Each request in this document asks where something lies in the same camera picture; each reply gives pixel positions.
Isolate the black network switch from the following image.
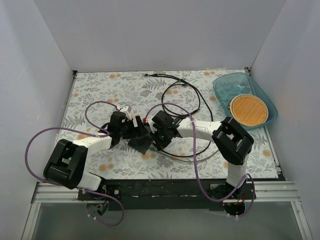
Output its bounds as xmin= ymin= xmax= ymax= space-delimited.
xmin=128 ymin=132 xmax=153 ymax=155

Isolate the black cable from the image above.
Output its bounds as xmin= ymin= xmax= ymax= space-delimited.
xmin=143 ymin=71 xmax=215 ymax=158

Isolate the floral table mat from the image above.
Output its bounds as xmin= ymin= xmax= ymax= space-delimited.
xmin=48 ymin=69 xmax=280 ymax=181

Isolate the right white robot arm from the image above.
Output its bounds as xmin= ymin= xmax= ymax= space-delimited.
xmin=146 ymin=110 xmax=254 ymax=199

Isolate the aluminium frame rail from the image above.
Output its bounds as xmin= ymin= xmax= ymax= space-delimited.
xmin=22 ymin=179 xmax=313 ymax=240

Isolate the round woven bamboo basket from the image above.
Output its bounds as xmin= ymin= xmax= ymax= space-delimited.
xmin=228 ymin=94 xmax=269 ymax=127

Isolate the grey ethernet cable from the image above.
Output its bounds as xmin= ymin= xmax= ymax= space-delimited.
xmin=149 ymin=147 xmax=220 ymax=164

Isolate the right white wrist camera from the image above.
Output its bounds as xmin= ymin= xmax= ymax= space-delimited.
xmin=142 ymin=117 xmax=157 ymax=134

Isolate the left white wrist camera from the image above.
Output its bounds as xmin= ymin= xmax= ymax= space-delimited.
xmin=116 ymin=105 xmax=132 ymax=121

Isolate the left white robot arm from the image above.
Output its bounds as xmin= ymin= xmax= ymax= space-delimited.
xmin=43 ymin=111 xmax=152 ymax=200

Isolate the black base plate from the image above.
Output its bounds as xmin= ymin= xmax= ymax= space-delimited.
xmin=77 ymin=179 xmax=253 ymax=211

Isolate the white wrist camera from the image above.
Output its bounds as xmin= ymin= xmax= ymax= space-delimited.
xmin=116 ymin=105 xmax=132 ymax=121
xmin=142 ymin=117 xmax=157 ymax=134

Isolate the teal plastic tray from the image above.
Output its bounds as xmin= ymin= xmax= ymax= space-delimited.
xmin=213 ymin=72 xmax=278 ymax=131

